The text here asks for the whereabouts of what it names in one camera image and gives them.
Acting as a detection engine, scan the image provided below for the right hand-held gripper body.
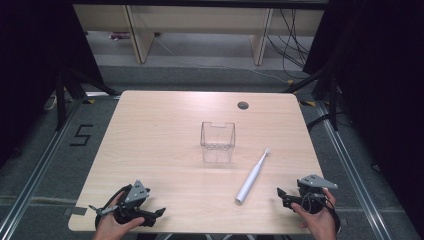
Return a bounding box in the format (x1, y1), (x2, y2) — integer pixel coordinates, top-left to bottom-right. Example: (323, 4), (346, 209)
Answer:
(297, 173), (339, 214)

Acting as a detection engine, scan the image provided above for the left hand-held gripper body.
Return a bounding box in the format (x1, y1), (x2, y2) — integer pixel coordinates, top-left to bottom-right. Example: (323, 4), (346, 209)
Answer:
(88, 179), (151, 225)

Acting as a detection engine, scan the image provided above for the white electric toothbrush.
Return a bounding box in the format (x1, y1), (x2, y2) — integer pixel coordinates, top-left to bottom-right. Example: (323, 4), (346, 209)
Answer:
(234, 147), (272, 206)

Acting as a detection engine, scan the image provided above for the clear plastic container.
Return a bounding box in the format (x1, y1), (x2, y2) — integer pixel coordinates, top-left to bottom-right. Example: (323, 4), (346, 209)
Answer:
(199, 121), (237, 165)

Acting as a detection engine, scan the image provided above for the person's right hand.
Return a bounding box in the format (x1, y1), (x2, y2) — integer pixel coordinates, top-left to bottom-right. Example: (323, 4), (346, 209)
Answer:
(291, 187), (338, 240)

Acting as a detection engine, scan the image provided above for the person's left hand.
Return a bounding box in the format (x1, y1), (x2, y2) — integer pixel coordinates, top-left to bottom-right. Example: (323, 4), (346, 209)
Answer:
(92, 194), (146, 240)

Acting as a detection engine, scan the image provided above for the grey tape strip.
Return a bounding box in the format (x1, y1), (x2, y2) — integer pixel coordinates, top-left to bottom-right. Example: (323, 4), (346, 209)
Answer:
(62, 206), (89, 217)

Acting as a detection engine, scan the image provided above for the black metal stand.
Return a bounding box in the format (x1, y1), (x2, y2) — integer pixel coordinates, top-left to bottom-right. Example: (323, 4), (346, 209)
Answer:
(282, 65), (340, 133)
(54, 65), (122, 132)

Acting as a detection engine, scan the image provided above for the black curtain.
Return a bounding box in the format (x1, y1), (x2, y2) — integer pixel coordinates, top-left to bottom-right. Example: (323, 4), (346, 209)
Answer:
(0, 0), (106, 169)
(302, 0), (424, 232)

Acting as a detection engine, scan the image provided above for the small pink object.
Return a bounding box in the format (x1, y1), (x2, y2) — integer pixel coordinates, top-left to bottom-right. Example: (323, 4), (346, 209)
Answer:
(108, 31), (132, 42)

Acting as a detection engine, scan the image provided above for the light wooden shelf unit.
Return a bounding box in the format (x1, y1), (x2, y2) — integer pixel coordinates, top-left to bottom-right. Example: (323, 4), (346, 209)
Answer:
(72, 3), (326, 67)

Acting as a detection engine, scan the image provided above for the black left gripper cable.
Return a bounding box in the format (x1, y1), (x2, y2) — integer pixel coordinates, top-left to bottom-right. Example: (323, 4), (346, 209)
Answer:
(94, 184), (133, 229)

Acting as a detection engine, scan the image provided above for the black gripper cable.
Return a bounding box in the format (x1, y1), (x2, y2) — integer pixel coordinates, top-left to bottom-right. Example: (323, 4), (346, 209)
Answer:
(94, 184), (133, 229)
(300, 192), (342, 234)

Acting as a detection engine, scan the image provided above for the aluminium floor rail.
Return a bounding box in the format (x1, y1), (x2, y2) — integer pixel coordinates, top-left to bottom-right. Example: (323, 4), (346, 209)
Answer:
(0, 97), (85, 240)
(314, 99), (390, 240)

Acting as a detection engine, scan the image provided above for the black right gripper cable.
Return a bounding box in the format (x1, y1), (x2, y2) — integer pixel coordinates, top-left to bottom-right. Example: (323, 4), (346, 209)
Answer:
(300, 192), (342, 234)

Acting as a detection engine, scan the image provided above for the thick black floor cable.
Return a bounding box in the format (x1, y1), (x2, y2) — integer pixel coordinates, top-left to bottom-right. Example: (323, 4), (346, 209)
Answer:
(305, 112), (332, 132)

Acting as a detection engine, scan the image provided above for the bundle of black cables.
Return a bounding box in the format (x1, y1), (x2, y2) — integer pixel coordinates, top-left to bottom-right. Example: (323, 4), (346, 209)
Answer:
(265, 8), (316, 80)

